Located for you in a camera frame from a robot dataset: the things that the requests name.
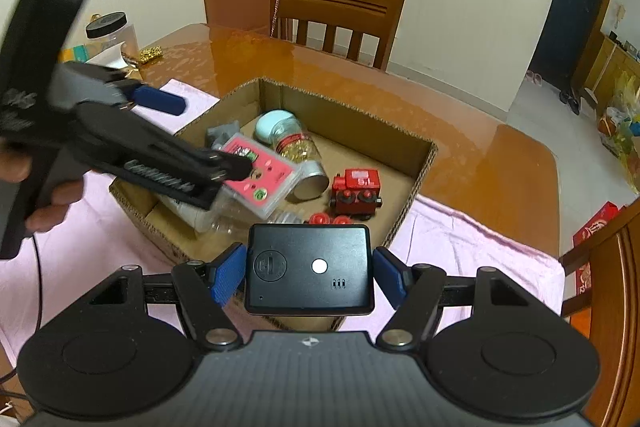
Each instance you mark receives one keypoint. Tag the black toy train red caps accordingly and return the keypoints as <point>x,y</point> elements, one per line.
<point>330,220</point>

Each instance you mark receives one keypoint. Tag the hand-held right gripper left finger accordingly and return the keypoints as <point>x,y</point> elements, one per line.
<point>227,274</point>

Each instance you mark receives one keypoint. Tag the red carton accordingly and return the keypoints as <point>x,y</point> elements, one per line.
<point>595,237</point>

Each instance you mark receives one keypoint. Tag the brown cardboard box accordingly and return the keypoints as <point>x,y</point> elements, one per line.
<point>390,157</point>

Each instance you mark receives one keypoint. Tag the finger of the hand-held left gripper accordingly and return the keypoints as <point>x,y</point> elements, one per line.
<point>230,167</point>
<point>160,99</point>

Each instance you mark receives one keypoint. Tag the black rectangular device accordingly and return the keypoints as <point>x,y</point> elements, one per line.
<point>310,272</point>

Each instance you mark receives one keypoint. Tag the wooden cabinet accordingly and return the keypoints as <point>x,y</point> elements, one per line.
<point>607,67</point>

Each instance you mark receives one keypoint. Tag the clear jar with black lid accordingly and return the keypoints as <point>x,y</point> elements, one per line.
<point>112,34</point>

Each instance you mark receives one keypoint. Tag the yellow plastic bags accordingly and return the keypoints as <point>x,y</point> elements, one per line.
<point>622,132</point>

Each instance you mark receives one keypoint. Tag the pink cloth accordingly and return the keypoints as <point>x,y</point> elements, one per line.
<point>475,247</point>

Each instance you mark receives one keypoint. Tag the clear plastic case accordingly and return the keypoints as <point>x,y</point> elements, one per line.
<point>272,179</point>

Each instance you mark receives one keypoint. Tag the person's left hand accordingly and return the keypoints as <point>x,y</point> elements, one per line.
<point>55,207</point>

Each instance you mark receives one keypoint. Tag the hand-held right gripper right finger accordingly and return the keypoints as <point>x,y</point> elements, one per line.
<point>390,277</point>

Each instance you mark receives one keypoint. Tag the dark door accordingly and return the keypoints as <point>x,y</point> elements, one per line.
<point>575,7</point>

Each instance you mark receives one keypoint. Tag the clear plastic jar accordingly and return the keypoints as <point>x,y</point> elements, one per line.
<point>230,222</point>

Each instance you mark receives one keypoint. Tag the clear bottle of gold capsules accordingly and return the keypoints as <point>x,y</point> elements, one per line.
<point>302,152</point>

